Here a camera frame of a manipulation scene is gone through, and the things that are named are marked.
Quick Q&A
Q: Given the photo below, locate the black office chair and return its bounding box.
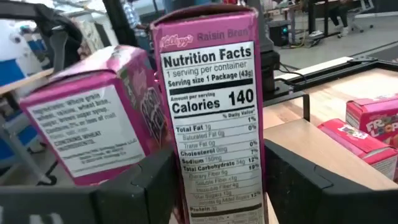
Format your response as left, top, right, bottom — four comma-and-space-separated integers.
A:
0, 2, 83, 74

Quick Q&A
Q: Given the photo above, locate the black cable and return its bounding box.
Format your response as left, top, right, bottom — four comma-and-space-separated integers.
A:
275, 63, 309, 93

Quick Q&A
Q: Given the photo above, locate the black rig post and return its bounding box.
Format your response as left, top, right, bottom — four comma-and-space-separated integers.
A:
102, 0, 133, 47

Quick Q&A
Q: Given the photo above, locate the red Froot Loops box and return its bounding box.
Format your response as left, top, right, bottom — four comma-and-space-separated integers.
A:
345, 95, 398, 147
317, 118, 398, 182

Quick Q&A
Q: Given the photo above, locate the black aluminium table frame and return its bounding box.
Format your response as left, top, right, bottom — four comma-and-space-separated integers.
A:
262, 55, 398, 103

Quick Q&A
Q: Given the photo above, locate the person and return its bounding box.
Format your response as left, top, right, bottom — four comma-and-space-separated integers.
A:
328, 0, 354, 35
123, 0, 150, 50

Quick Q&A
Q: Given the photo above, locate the pink Raisin Bran box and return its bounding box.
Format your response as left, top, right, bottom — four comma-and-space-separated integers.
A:
150, 4, 268, 224
19, 45, 170, 187

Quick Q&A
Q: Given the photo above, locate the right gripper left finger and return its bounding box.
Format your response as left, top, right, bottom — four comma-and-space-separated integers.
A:
0, 149, 178, 224

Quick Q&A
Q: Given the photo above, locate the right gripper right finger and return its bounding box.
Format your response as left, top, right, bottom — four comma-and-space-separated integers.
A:
264, 139, 398, 224

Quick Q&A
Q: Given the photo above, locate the black computer tower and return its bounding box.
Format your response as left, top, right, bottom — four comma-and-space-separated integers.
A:
268, 20, 292, 47

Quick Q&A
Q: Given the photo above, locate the wooden shelf black frame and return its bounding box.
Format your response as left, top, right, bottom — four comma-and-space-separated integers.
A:
262, 93, 398, 224

